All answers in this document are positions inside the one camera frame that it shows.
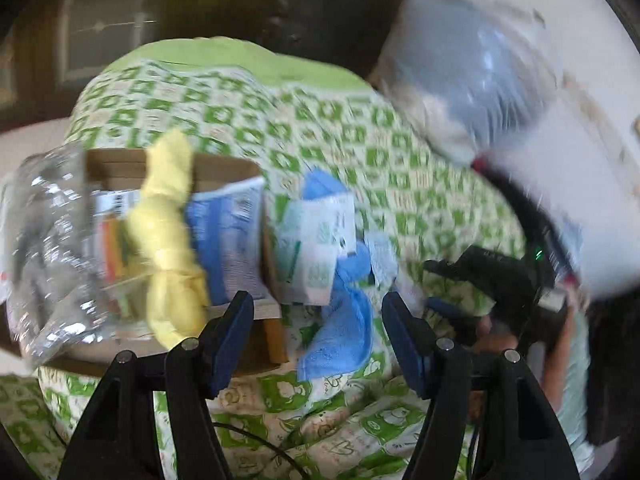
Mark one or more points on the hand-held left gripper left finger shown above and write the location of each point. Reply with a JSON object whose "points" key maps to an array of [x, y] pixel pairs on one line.
{"points": [[232, 340]]}

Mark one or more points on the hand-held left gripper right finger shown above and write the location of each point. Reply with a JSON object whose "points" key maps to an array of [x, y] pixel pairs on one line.
{"points": [[405, 345]]}

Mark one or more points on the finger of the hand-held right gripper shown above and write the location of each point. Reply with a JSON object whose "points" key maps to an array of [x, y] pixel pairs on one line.
{"points": [[450, 312], [450, 272]]}

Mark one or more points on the blue cloth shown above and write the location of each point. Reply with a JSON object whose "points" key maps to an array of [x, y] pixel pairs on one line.
{"points": [[345, 330]]}

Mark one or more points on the small pale blue packet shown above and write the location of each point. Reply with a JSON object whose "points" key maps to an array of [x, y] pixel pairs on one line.
{"points": [[382, 257]]}

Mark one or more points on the blue label wipes packet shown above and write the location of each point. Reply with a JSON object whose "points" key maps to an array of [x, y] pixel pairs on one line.
{"points": [[225, 240]]}

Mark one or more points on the yellow cloth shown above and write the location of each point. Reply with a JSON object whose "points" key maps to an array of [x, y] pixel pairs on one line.
{"points": [[165, 240]]}

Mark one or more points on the white green packet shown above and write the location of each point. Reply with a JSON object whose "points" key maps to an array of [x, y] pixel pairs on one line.
{"points": [[310, 245]]}

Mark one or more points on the cardboard box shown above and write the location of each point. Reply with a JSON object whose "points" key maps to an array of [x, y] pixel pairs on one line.
{"points": [[220, 170]]}

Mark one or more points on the clear plastic bag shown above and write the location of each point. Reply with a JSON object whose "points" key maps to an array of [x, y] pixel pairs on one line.
{"points": [[50, 240]]}

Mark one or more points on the person's right forearm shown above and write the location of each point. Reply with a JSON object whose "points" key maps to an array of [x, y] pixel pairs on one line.
{"points": [[565, 370]]}

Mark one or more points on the person's right hand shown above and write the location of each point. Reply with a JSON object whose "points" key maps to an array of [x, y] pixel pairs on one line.
{"points": [[495, 340]]}

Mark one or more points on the green white printed blanket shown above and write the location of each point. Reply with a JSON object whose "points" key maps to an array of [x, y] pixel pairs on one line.
{"points": [[350, 135]]}

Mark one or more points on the large clear bag of clothes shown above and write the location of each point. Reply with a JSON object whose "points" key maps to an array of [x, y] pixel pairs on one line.
{"points": [[450, 60]]}

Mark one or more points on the wooden glass door cabinet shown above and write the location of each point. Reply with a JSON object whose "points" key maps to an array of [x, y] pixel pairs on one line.
{"points": [[100, 35]]}

